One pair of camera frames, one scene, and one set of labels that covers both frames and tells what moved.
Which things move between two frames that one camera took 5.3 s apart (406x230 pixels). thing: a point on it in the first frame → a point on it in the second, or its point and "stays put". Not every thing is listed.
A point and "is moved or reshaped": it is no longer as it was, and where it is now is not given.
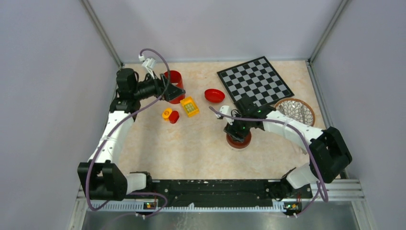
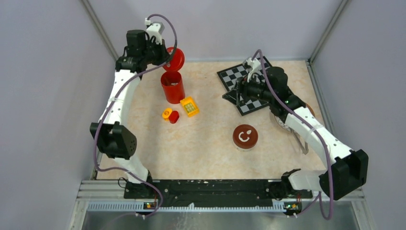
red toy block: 174,117 stays put
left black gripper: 167,92 → 164,55
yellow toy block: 189,106 stays put
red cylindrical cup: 174,76 stays put
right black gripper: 232,130 → 242,87
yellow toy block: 166,112 stays put
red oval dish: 214,96 → 177,60
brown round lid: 238,144 is moved or reshaped
